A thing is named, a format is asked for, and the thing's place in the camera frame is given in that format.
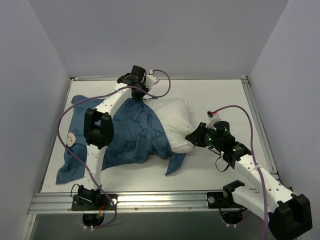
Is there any white pillow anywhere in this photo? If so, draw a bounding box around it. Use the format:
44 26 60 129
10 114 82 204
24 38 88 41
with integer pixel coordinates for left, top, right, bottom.
144 98 195 154

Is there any blue printed pillowcase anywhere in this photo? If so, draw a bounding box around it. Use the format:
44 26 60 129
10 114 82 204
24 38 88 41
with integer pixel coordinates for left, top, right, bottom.
55 95 187 185

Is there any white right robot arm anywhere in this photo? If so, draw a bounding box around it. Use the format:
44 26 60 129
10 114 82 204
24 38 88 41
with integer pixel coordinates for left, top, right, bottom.
186 121 313 240

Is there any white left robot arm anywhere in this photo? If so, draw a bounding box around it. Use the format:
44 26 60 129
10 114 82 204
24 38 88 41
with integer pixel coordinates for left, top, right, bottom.
78 65 159 210

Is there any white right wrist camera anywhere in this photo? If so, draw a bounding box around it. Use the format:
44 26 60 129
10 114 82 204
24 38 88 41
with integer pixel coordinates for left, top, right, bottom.
206 110 222 129

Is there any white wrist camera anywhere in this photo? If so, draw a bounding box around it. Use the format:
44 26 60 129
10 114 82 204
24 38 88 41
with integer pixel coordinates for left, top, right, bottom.
206 110 222 129
144 69 159 90

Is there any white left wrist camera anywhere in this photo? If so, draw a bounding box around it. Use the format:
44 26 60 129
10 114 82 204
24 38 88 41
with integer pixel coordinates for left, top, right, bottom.
144 69 159 90

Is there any aluminium rear table rail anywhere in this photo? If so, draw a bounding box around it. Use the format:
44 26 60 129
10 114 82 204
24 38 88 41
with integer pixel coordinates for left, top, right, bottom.
71 76 249 81

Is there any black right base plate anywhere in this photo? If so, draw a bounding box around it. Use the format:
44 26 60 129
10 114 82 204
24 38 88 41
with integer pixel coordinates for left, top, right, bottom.
206 191 245 209

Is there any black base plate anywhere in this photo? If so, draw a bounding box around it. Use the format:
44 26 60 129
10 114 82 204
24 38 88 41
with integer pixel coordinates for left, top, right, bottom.
71 194 118 212
206 191 245 209

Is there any aluminium right side rail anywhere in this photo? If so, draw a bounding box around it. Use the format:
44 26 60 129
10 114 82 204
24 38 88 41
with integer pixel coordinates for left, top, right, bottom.
241 76 280 180

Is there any aluminium front mounting rail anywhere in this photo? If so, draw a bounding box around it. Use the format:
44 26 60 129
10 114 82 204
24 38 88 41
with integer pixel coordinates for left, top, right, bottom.
28 186 264 218

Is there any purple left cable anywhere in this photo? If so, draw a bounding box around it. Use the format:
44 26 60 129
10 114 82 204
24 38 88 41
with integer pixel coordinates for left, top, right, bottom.
57 69 172 230

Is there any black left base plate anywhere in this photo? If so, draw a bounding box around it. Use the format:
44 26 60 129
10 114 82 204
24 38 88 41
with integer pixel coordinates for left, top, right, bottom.
71 194 118 212

